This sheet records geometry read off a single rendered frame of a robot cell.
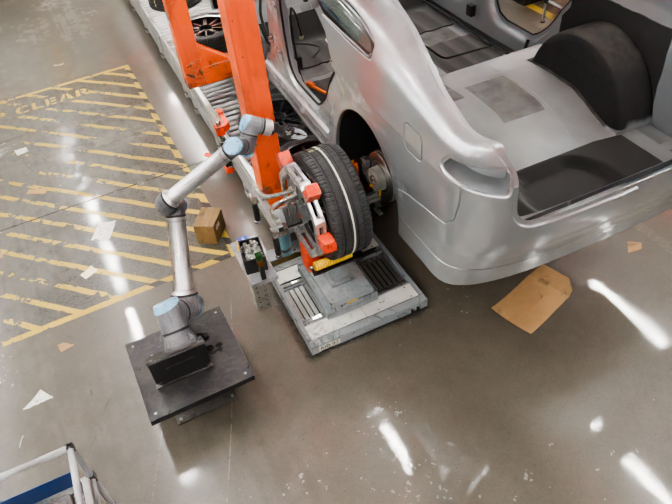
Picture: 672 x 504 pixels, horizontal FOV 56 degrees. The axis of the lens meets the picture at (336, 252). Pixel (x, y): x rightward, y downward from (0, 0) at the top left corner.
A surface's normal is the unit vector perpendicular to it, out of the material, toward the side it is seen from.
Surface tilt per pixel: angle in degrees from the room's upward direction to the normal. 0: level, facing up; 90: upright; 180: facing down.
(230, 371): 0
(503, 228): 89
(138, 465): 0
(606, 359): 0
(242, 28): 90
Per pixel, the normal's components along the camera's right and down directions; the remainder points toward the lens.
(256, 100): 0.43, 0.60
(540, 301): -0.10, -0.70
